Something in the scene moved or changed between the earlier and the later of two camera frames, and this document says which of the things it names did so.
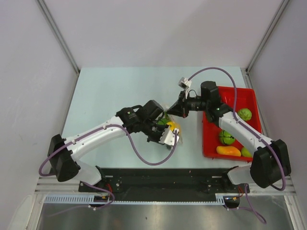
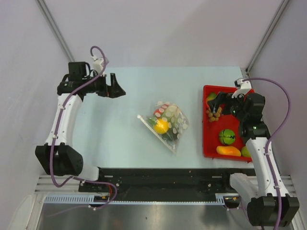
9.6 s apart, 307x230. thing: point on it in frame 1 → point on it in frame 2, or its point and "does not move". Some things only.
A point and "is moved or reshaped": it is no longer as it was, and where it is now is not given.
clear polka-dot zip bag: [168, 120] is moved or reshaped
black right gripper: [180, 107] → [225, 98]
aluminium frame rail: [51, 185] does not move
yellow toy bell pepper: [173, 125] is moved or reshaped
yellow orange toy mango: [228, 150] does not move
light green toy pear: [245, 153] does not move
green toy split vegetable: [226, 138] does not move
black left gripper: [156, 140] → [113, 91]
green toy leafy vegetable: [163, 121] is moved or reshaped
